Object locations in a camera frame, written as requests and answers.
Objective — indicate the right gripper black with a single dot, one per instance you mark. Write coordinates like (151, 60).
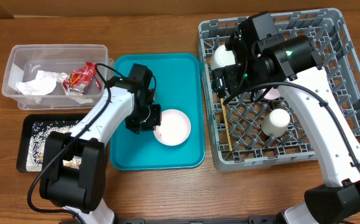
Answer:
(233, 74)

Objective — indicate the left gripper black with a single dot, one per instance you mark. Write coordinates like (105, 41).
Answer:
(156, 119)

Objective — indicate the white small bowl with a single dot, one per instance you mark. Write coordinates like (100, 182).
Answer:
(221, 58)

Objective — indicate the pink bowl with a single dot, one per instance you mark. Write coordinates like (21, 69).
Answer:
(174, 129)

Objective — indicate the wooden chopstick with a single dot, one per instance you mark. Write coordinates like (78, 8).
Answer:
(226, 124)

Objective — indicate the white plate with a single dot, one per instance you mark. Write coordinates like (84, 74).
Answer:
(270, 94)

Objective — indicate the white paper cup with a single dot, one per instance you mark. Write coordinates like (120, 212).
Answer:
(275, 123)

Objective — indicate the red snack wrapper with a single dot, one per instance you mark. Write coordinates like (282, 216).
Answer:
(80, 80)

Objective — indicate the rice and peanut leftovers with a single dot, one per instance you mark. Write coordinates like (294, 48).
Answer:
(39, 134)

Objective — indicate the white paper napkin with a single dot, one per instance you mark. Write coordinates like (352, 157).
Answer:
(43, 84)

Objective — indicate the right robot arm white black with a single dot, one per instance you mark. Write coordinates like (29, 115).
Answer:
(264, 59)

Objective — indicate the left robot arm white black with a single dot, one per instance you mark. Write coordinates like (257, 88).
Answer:
(83, 199)

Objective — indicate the grey dishwasher rack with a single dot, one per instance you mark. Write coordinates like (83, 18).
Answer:
(252, 149)

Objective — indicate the teal plastic tray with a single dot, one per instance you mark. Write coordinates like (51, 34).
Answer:
(178, 87)

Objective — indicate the clear plastic bin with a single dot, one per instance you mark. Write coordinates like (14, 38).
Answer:
(26, 61)

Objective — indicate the black tray bin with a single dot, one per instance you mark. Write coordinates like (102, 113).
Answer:
(24, 140)

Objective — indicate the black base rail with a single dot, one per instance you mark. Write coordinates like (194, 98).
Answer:
(256, 219)

